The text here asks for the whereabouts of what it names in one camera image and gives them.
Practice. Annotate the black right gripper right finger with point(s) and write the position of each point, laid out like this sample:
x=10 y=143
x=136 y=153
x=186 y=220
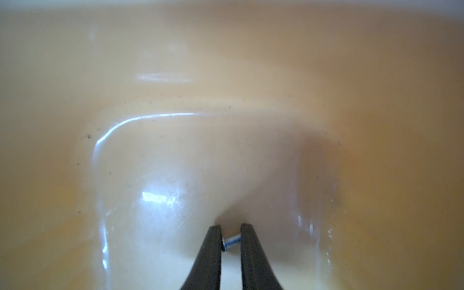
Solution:
x=257 y=273

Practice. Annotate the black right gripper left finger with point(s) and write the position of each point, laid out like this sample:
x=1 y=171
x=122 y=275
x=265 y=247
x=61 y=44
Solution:
x=206 y=271

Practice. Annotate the yellow plastic storage box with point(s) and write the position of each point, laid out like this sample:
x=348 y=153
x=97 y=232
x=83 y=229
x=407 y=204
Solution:
x=337 y=131

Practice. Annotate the short silver screw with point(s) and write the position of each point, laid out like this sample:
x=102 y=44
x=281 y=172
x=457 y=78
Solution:
x=230 y=242

